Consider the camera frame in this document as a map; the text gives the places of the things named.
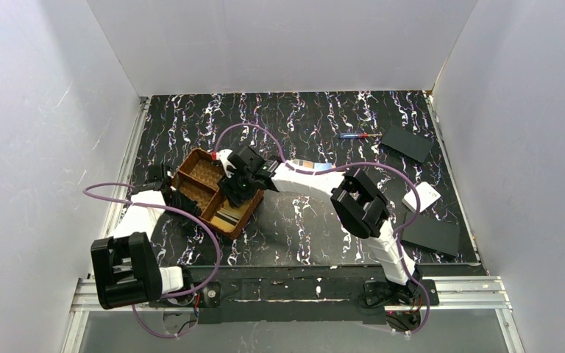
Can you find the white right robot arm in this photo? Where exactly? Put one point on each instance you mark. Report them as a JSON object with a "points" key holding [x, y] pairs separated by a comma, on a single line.
{"points": [[357, 201]]}

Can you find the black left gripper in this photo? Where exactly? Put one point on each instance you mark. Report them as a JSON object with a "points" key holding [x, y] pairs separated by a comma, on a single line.
{"points": [[164, 176]]}

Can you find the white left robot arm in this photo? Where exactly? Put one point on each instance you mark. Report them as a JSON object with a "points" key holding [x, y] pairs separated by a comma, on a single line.
{"points": [[124, 265]]}

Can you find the black flat box far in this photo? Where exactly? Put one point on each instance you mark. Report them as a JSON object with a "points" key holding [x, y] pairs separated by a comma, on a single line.
{"points": [[406, 143]]}

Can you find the black striped yellow card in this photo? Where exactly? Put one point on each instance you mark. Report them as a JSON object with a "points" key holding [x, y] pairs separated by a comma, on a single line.
{"points": [[226, 218]]}

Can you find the black flat box near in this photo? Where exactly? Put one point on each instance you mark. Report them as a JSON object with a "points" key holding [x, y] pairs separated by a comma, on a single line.
{"points": [[433, 235]]}

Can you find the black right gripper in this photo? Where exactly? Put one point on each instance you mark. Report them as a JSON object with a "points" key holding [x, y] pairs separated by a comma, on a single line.
{"points": [[236, 170]]}

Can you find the white small box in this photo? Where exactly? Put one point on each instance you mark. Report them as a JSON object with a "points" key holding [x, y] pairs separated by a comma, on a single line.
{"points": [[428, 195]]}

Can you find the aluminium frame rail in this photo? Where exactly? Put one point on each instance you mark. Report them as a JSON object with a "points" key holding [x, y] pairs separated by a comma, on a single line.
{"points": [[454, 293]]}

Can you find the brown woven basket card holder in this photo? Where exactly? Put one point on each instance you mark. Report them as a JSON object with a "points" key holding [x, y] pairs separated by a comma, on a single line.
{"points": [[197, 177]]}

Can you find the blue red screwdriver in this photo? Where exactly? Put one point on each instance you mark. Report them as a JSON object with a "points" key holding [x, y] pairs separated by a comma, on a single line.
{"points": [[356, 135]]}

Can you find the black flat box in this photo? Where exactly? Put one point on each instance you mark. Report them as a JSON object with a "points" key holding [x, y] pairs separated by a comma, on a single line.
{"points": [[406, 143], [433, 235]]}

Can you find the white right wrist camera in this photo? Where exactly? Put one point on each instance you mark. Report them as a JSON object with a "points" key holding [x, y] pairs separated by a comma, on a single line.
{"points": [[223, 158]]}

